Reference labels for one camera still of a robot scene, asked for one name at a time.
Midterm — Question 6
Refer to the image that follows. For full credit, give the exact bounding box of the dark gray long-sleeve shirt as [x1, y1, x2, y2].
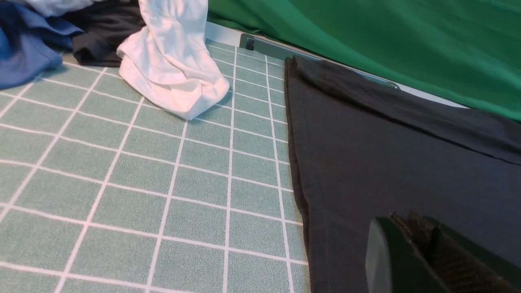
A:
[284, 56, 521, 293]

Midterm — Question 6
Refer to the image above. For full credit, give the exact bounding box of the white crumpled garment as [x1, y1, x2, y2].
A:
[24, 0, 230, 120]

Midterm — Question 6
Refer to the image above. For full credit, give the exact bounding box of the green checkered table cloth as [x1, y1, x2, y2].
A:
[0, 41, 311, 293]

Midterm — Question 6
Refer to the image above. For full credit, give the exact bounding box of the blue crumpled garment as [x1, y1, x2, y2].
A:
[0, 1, 84, 89]

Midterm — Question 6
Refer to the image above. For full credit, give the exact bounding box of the black crumpled garment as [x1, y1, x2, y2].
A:
[63, 0, 145, 68]

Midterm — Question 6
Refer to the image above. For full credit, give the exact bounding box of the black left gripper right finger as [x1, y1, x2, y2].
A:
[392, 212, 520, 293]

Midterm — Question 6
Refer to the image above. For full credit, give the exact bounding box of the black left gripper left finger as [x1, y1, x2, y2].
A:
[365, 217, 448, 293]

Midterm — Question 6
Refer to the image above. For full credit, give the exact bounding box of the green backdrop cloth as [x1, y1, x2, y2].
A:
[208, 0, 521, 122]

